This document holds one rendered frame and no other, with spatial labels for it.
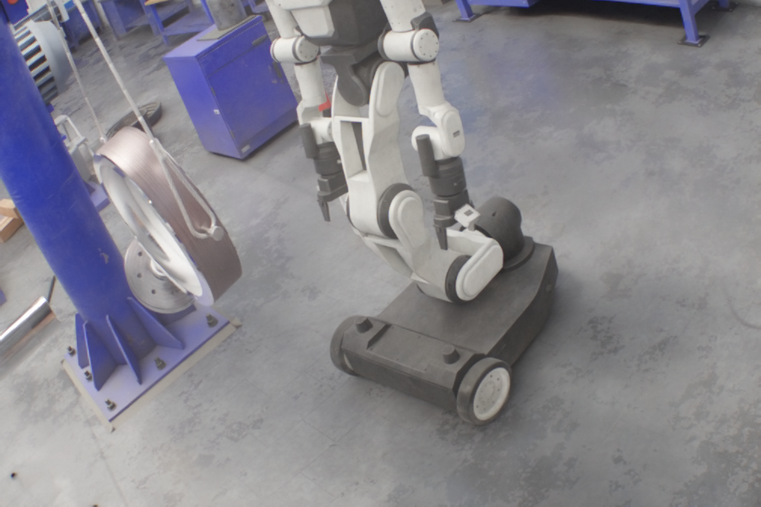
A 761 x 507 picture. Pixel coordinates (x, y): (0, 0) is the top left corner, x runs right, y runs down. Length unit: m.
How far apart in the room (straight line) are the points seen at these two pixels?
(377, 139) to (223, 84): 2.35
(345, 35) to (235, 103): 2.45
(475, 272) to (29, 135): 1.67
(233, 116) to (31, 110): 1.80
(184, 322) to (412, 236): 1.43
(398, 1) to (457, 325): 1.02
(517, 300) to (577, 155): 1.09
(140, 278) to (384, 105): 0.74
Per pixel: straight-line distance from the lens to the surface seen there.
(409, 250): 2.01
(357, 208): 2.02
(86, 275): 2.94
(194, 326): 3.11
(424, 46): 1.71
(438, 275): 2.18
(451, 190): 1.85
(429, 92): 1.78
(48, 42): 4.78
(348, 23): 1.81
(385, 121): 1.91
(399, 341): 2.27
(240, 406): 2.65
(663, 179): 2.95
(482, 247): 2.25
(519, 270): 2.39
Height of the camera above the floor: 1.61
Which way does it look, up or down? 30 degrees down
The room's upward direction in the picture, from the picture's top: 23 degrees counter-clockwise
